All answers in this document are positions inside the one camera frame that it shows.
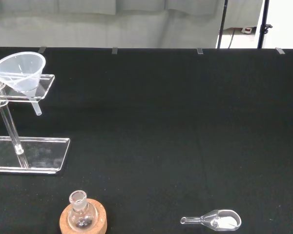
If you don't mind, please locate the cork ring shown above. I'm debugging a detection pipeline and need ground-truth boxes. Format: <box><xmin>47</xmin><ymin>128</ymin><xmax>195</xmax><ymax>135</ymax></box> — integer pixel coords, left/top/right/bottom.
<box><xmin>59</xmin><ymin>197</ymin><xmax>107</xmax><ymax>234</ymax></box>

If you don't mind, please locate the clear acrylic funnel stand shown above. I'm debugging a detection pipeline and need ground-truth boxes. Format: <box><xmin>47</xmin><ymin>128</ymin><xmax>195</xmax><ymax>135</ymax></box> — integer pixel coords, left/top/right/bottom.
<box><xmin>0</xmin><ymin>57</ymin><xmax>71</xmax><ymax>176</ymax></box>

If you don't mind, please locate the thin black tripod pole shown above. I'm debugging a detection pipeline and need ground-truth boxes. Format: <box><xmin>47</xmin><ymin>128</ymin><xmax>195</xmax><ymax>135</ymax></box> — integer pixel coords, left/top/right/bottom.
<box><xmin>217</xmin><ymin>0</ymin><xmax>229</xmax><ymax>49</ymax></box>

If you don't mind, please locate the black bench cloth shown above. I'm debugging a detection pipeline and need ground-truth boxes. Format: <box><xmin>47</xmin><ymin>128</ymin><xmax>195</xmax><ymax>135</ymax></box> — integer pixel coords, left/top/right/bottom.
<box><xmin>0</xmin><ymin>46</ymin><xmax>293</xmax><ymax>234</ymax></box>

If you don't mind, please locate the black tripod pole with clamp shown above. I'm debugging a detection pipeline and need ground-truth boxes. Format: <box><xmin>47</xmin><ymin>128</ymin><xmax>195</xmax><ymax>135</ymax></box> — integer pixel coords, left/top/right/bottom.
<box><xmin>256</xmin><ymin>0</ymin><xmax>273</xmax><ymax>49</ymax></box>

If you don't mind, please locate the round-bottom glass flask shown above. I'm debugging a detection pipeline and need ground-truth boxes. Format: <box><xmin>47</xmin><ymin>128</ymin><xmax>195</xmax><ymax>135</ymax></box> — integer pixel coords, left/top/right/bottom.
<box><xmin>67</xmin><ymin>190</ymin><xmax>99</xmax><ymax>231</ymax></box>

